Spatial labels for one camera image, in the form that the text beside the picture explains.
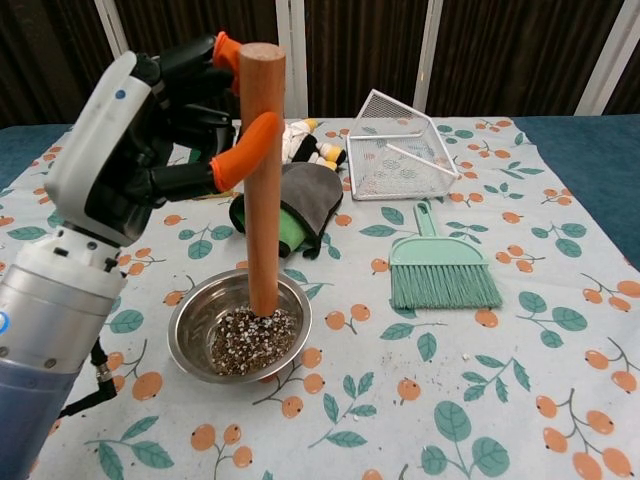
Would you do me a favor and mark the dark potting soil with perlite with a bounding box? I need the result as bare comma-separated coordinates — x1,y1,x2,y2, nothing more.
209,307,299,376

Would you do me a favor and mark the green cylinder object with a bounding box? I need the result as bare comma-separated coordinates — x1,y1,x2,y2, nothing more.
277,207,309,256

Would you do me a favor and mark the metal bowl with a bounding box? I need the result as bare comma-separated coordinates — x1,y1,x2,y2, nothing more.
167,269,314,386

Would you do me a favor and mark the white wire mesh basket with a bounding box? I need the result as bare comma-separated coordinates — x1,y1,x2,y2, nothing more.
347,88,462,202

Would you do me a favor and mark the mint green hand brush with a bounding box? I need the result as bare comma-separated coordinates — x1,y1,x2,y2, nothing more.
388,202,504,310

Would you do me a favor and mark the floral tablecloth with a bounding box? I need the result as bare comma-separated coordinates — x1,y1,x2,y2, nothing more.
0,117,640,480

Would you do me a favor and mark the black white plush doll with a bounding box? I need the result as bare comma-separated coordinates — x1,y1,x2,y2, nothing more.
279,117,347,174

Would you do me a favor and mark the wooden stick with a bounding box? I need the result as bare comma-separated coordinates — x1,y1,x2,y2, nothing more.
238,42,287,317

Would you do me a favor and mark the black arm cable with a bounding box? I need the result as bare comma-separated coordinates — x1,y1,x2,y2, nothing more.
59,337,119,419

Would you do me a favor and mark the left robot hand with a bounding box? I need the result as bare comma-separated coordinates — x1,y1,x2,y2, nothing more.
43,30,279,247

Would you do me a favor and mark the white frame post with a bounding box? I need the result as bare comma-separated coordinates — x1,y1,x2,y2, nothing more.
94,0,139,64
574,0,640,117
276,0,309,119

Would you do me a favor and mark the grey cloth mitt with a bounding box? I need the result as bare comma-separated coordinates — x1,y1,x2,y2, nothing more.
228,162,345,260

